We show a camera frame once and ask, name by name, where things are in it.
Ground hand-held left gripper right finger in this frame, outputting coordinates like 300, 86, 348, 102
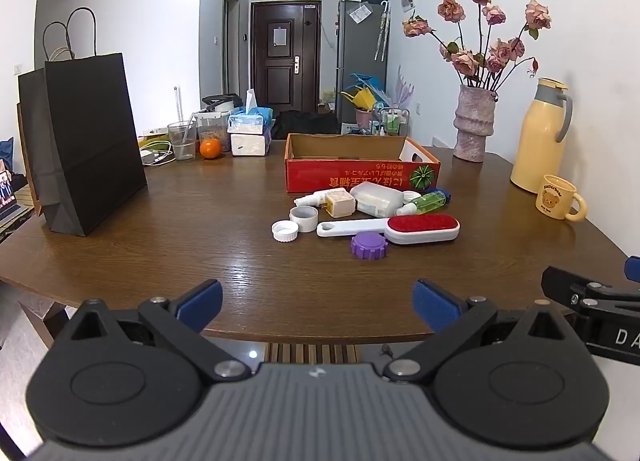
384, 279, 571, 384

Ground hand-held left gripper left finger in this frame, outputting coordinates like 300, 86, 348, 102
71, 279, 251, 383

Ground red and white lint brush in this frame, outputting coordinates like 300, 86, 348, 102
316, 214, 461, 245

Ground purple ribbed cap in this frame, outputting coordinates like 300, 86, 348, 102
350, 232, 389, 262

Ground green plastic bottle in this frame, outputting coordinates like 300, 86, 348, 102
396, 190, 447, 216

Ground white ribbed cap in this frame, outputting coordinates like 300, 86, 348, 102
271, 220, 300, 243

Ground white translucent plastic case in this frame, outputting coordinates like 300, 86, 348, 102
352, 181, 405, 218

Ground white tape roll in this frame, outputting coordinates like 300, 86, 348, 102
289, 206, 319, 233

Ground red cardboard box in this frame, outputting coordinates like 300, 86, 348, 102
285, 132, 441, 193

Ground yellow bear mug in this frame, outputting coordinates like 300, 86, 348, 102
535, 174, 587, 223

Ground beige cube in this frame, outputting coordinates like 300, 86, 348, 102
325, 188, 357, 217

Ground yellow thermos jug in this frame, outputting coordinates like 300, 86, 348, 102
510, 77, 573, 194

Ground white spray bottle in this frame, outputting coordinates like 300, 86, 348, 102
293, 188, 336, 208

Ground glass cup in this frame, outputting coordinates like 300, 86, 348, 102
167, 120, 198, 162

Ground purple tissue pack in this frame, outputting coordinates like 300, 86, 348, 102
230, 132, 272, 157

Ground clear plastic food container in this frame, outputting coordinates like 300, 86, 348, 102
195, 111, 232, 152

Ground pink stone vase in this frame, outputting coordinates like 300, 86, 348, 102
453, 84, 498, 163

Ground blue tissue pack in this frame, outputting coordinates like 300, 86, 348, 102
227, 90, 273, 134

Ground metal trolley rack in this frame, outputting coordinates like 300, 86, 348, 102
372, 104, 411, 137

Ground black paper bag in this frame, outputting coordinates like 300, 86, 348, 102
44, 7, 149, 237
17, 21, 76, 219

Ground black folding chair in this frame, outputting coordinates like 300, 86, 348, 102
272, 110, 341, 134

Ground purple fairy wings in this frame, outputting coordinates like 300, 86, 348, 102
392, 66, 416, 109

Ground yellow dustpan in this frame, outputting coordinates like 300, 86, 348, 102
341, 86, 376, 112

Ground laptop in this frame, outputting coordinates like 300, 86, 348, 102
0, 157, 33, 242

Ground dark brown door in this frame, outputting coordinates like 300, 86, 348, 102
250, 1, 321, 114

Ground dried rose bouquet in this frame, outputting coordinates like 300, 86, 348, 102
402, 0, 553, 92

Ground grey refrigerator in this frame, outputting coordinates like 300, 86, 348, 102
336, 0, 390, 124

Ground white folded umbrella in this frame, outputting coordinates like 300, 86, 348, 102
374, 0, 391, 62

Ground white cable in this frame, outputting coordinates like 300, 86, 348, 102
139, 138, 176, 167

